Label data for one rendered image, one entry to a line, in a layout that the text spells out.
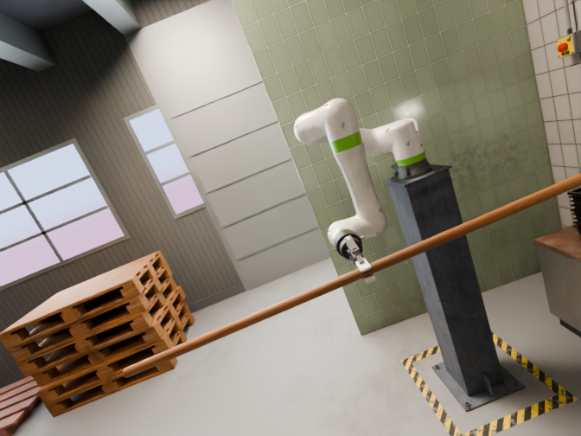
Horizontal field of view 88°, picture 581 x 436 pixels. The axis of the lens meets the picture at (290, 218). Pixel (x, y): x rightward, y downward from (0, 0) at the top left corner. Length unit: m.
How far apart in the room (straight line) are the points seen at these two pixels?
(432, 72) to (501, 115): 0.54
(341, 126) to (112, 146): 3.24
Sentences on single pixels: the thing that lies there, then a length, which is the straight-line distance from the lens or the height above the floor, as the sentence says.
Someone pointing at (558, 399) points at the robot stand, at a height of 0.00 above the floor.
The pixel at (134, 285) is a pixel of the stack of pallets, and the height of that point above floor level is 0.89.
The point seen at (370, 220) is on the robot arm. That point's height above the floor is 1.16.
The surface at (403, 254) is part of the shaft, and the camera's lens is 0.90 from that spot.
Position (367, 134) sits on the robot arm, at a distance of 1.46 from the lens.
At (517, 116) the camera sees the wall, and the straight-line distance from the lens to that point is 2.52.
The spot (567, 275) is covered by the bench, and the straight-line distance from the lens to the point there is 2.06.
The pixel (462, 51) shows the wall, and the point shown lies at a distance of 2.35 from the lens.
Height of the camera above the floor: 1.55
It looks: 13 degrees down
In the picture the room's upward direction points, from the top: 22 degrees counter-clockwise
